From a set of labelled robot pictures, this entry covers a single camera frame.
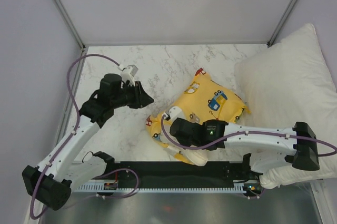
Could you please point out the right aluminium frame post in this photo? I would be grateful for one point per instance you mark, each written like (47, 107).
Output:
(283, 20)

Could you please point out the white slotted cable duct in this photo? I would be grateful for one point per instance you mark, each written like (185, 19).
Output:
(99, 186)

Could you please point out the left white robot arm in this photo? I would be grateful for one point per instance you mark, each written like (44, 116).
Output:
(52, 180)

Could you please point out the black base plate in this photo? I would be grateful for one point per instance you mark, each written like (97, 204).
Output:
(178, 174)

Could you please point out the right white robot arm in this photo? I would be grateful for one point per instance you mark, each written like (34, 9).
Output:
(294, 146)

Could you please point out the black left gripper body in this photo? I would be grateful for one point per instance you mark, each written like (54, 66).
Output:
(128, 96)

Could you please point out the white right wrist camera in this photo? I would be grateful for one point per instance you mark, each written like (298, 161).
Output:
(173, 113)

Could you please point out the aluminium frame post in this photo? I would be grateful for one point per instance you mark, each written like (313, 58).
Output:
(69, 23)
(283, 20)

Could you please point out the yellow cartoon-print pillowcase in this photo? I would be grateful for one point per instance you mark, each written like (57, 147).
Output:
(203, 100)

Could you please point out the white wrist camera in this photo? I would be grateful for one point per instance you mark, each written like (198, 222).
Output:
(127, 74)
(173, 113)

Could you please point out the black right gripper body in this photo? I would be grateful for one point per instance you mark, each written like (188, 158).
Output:
(188, 143)

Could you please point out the large white pillow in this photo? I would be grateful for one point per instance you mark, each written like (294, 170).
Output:
(290, 82)

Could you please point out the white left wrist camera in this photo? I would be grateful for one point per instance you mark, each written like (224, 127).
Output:
(127, 74)

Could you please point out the left aluminium frame post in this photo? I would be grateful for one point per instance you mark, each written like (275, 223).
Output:
(69, 23)

